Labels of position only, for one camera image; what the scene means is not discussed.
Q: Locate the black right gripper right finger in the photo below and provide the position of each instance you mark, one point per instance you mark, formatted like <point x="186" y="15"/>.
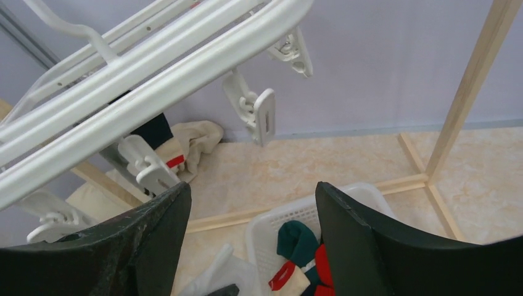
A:
<point x="370" y="253"/>

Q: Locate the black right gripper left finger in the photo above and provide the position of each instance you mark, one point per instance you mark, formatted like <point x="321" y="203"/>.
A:
<point x="134" y="253"/>

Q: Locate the red plain sock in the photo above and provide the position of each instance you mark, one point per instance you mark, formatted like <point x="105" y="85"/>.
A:
<point x="326" y="285"/>

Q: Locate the white plastic laundry basket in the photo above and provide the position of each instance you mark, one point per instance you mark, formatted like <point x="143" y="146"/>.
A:
<point x="262" y="233"/>

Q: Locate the navy red sock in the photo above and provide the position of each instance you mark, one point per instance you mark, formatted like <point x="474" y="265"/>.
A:
<point x="155" y="132"/>

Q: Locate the white plastic sock hanger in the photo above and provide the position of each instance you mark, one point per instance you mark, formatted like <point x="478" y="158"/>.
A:
<point x="94" y="98"/>

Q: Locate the navy buckle christmas sock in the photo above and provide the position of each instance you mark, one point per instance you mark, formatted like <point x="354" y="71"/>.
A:
<point x="289" y="280"/>

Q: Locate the teal sock in basket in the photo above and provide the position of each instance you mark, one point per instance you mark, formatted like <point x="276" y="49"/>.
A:
<point x="297" y="243"/>

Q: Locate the beige crumpled cloth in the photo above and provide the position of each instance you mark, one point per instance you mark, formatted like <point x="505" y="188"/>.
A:
<point x="182" y="155"/>

